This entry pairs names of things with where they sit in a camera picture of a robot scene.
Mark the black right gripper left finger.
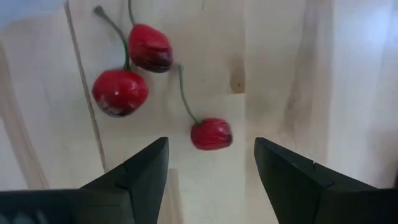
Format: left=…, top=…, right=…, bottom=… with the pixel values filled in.
left=0, top=136, right=170, bottom=224

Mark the red cherry with green stem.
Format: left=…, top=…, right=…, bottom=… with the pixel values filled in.
left=127, top=0, right=174, bottom=74
left=91, top=5, right=150, bottom=118
left=177, top=63, right=233, bottom=151

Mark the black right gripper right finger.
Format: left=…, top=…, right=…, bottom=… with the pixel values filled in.
left=254, top=136, right=398, bottom=224

